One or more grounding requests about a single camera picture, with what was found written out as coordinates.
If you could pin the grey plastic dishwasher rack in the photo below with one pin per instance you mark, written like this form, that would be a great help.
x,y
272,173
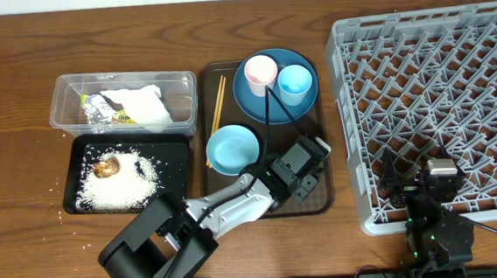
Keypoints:
x,y
413,81

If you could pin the wooden chopstick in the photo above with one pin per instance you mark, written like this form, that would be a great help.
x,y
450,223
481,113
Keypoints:
x,y
214,91
216,109

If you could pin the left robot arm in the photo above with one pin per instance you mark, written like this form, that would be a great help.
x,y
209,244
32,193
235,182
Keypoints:
x,y
173,239

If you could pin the light blue plastic cup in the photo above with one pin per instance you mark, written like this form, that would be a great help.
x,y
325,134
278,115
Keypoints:
x,y
294,81

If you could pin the light blue bowl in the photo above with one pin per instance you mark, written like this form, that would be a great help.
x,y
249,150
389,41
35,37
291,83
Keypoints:
x,y
231,148

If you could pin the black plastic tray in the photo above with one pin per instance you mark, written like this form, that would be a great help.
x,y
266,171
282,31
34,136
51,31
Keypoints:
x,y
170,153

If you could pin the white napkin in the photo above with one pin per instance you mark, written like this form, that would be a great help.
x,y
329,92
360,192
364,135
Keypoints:
x,y
142,105

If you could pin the clear plastic bin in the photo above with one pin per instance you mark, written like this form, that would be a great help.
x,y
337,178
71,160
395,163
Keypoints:
x,y
178,93

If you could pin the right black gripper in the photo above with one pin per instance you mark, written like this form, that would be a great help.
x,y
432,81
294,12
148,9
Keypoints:
x,y
412,187

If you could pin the pile of white rice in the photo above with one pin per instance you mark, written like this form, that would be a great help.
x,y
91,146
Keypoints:
x,y
127,191

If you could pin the dark blue round plate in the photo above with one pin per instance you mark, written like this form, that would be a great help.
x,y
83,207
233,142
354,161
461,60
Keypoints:
x,y
253,105

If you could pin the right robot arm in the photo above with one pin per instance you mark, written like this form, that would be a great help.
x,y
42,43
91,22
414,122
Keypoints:
x,y
440,241

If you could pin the foil and yellow snack wrapper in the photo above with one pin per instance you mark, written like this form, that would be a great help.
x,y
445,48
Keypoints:
x,y
98,111

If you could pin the pink plastic cup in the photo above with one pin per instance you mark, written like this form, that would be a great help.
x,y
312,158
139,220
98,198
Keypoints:
x,y
260,72

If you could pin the dark brown serving tray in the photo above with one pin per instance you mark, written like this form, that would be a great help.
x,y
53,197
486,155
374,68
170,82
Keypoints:
x,y
281,137

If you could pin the brown mushroom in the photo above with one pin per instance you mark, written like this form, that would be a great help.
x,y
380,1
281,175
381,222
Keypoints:
x,y
106,168

